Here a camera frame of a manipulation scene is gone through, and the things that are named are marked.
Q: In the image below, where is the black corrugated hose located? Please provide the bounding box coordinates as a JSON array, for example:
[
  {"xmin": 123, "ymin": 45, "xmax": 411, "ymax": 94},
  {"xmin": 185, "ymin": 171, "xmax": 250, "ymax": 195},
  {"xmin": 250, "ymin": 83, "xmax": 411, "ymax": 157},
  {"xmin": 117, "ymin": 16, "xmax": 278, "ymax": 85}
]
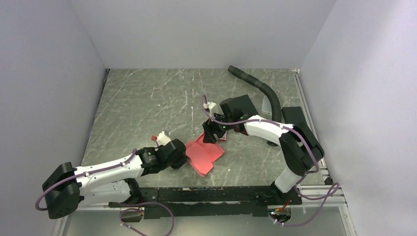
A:
[{"xmin": 227, "ymin": 65, "xmax": 282, "ymax": 147}]

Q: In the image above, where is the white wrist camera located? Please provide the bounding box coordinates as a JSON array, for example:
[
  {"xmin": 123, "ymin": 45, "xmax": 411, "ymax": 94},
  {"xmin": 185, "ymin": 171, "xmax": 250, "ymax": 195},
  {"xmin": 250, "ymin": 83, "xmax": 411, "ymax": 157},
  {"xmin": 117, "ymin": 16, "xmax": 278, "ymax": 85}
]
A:
[
  {"xmin": 203, "ymin": 102, "xmax": 218, "ymax": 113},
  {"xmin": 151, "ymin": 131, "xmax": 172, "ymax": 146}
]

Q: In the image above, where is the red white staples box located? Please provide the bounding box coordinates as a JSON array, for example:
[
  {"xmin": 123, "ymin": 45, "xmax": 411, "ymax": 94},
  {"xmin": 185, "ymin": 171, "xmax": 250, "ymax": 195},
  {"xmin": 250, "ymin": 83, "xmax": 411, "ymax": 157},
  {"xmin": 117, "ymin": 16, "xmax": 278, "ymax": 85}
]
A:
[{"xmin": 218, "ymin": 132, "xmax": 227, "ymax": 141}]

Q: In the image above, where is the aluminium frame rail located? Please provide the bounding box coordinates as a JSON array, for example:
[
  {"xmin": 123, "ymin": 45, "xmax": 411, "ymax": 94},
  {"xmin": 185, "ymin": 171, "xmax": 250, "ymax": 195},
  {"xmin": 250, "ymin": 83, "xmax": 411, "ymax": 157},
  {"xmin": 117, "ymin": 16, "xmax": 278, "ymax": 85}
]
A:
[
  {"xmin": 291, "ymin": 69, "xmax": 357, "ymax": 236},
  {"xmin": 60, "ymin": 185, "xmax": 348, "ymax": 211}
]

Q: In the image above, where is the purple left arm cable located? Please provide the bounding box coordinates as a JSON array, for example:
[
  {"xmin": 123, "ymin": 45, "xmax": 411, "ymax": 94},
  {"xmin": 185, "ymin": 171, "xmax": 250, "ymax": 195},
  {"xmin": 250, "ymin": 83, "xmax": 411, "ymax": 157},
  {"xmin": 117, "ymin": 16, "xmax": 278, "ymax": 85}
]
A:
[{"xmin": 35, "ymin": 148, "xmax": 139, "ymax": 212}]

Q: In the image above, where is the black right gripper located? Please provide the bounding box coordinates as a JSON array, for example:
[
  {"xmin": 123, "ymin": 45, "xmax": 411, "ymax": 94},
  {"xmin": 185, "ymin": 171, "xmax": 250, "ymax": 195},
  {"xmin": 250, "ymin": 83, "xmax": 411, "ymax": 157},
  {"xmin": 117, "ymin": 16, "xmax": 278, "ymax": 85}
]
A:
[{"xmin": 203, "ymin": 111, "xmax": 233, "ymax": 144}]

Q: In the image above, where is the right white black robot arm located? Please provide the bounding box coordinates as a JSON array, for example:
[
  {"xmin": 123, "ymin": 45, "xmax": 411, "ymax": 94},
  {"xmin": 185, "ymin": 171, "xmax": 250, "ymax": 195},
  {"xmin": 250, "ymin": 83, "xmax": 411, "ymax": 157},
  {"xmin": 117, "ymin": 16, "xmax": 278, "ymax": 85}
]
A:
[{"xmin": 202, "ymin": 100, "xmax": 324, "ymax": 204}]

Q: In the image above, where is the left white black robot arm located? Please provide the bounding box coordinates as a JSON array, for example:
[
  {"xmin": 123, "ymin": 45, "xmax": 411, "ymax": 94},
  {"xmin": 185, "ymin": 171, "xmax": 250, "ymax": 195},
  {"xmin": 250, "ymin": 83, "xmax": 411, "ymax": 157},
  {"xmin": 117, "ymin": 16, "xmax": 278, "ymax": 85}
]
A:
[{"xmin": 35, "ymin": 139, "xmax": 187, "ymax": 219}]

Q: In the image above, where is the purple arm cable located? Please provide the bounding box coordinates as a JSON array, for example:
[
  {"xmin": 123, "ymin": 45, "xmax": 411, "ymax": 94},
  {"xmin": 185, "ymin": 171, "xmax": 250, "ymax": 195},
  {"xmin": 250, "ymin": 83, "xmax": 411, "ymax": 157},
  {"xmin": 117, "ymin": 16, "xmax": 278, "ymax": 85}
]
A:
[
  {"xmin": 35, "ymin": 148, "xmax": 139, "ymax": 212},
  {"xmin": 200, "ymin": 94, "xmax": 340, "ymax": 228}
]

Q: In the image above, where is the translucent plastic piece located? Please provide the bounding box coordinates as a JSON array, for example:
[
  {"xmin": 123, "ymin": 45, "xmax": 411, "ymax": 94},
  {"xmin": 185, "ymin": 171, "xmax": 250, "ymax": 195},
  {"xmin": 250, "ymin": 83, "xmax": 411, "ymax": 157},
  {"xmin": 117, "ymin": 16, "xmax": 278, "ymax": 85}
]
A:
[{"xmin": 262, "ymin": 96, "xmax": 272, "ymax": 115}]

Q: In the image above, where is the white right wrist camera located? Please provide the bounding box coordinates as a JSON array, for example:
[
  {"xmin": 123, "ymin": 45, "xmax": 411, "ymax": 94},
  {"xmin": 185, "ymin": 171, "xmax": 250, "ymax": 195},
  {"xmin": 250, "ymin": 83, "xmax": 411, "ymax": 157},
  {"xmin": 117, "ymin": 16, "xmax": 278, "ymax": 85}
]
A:
[{"xmin": 203, "ymin": 102, "xmax": 218, "ymax": 113}]

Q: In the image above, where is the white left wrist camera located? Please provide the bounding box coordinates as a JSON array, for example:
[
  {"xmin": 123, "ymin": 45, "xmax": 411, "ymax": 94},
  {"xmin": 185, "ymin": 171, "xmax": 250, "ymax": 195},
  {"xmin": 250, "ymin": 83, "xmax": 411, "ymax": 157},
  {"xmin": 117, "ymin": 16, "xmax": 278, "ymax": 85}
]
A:
[{"xmin": 151, "ymin": 131, "xmax": 172, "ymax": 146}]

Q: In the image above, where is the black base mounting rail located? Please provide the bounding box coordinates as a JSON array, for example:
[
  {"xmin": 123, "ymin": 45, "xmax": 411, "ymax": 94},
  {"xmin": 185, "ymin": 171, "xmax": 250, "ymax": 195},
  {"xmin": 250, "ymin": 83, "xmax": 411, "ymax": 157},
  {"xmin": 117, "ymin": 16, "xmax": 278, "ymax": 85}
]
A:
[{"xmin": 109, "ymin": 185, "xmax": 302, "ymax": 219}]

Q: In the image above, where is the aluminium front frame rail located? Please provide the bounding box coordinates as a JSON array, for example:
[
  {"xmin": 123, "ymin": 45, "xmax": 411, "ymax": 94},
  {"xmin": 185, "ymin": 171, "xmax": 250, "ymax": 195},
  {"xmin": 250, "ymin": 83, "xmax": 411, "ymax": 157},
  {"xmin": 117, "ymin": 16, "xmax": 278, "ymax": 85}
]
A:
[{"xmin": 60, "ymin": 185, "xmax": 348, "ymax": 211}]

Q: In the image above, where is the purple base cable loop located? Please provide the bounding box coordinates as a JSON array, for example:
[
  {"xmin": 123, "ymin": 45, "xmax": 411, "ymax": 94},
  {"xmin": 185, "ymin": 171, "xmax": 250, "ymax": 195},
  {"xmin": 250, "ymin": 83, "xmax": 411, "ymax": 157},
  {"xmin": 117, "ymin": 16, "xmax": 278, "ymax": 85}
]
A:
[{"xmin": 119, "ymin": 201, "xmax": 175, "ymax": 236}]

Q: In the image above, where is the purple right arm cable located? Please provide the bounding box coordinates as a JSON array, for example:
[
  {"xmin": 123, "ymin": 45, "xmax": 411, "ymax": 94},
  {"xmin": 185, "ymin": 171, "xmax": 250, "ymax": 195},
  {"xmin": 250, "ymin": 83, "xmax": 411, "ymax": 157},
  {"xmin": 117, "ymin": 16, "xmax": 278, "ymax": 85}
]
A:
[{"xmin": 200, "ymin": 94, "xmax": 340, "ymax": 228}]

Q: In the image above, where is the black flat device box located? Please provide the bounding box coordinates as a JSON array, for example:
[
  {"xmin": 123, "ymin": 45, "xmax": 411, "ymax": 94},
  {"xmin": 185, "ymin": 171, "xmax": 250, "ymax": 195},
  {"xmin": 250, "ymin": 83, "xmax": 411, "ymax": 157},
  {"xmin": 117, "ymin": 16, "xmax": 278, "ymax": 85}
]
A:
[{"xmin": 281, "ymin": 106, "xmax": 308, "ymax": 131}]

